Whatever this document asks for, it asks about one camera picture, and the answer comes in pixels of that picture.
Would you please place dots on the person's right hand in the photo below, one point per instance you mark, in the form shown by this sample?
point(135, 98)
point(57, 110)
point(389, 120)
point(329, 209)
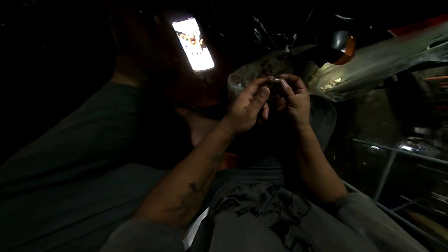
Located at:
point(299, 105)

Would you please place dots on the person's left hand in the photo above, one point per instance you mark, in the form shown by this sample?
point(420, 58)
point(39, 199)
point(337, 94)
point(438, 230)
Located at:
point(244, 111)

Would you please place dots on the person's right thumb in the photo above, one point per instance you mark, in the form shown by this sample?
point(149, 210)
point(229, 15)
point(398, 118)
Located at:
point(287, 89)

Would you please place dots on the person's right fingers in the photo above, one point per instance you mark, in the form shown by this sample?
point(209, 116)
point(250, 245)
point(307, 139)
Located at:
point(281, 103)

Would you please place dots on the person's right index finger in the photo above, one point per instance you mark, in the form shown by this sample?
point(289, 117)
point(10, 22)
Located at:
point(296, 81)

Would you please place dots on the person's left fingers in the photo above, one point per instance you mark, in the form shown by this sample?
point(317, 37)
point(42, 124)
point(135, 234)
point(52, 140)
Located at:
point(265, 112)

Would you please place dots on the person's left thumb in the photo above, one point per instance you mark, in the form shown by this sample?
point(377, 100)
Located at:
point(260, 98)

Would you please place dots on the person's left index finger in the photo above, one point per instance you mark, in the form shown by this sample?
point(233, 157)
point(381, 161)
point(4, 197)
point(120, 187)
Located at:
point(256, 85)

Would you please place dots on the person's right forearm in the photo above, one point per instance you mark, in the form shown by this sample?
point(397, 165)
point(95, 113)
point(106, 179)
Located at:
point(322, 171)

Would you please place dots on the person's left forearm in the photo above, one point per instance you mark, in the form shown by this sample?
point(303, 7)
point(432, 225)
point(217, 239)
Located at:
point(192, 178)

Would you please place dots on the clear plastic bag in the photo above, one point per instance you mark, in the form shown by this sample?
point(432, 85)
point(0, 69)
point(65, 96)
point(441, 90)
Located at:
point(239, 78)

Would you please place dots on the black and orange object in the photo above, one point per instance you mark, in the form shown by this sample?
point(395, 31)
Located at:
point(349, 50)

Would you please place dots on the small orange object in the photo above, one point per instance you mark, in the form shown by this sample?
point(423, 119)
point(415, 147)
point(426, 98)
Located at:
point(228, 161)

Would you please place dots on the smartphone with lit screen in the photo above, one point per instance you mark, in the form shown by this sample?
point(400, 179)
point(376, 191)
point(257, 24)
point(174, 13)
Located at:
point(195, 45)

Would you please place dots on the translucent plastic sheet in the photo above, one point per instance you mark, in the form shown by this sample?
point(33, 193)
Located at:
point(378, 63)

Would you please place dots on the person's body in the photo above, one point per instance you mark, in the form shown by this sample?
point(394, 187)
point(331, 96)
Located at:
point(252, 224)

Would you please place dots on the grey metal rack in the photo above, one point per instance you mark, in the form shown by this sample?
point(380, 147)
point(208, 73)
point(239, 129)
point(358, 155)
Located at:
point(386, 173)

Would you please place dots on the red flat object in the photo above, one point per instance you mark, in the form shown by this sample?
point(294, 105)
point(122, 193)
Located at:
point(416, 27)

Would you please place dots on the person's legs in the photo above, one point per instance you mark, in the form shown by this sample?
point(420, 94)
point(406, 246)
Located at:
point(80, 140)

